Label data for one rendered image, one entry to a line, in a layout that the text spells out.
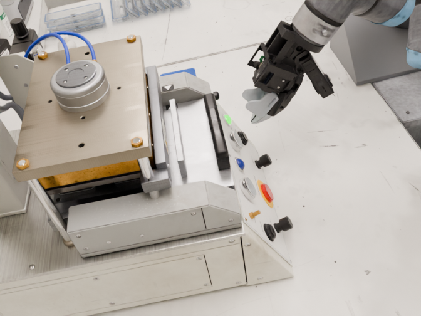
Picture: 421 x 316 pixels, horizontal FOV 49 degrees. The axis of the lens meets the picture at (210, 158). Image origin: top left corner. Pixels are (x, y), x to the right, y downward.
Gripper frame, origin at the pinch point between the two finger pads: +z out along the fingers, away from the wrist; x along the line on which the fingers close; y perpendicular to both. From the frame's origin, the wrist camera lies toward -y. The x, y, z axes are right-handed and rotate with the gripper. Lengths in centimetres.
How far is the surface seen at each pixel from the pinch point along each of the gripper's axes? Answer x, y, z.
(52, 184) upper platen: 22.8, 37.0, 6.5
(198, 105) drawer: 2.8, 14.4, -0.6
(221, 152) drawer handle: 19.4, 14.7, -4.9
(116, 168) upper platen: 22.7, 29.5, 0.6
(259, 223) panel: 23.6, 2.7, 4.6
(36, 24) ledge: -72, 43, 40
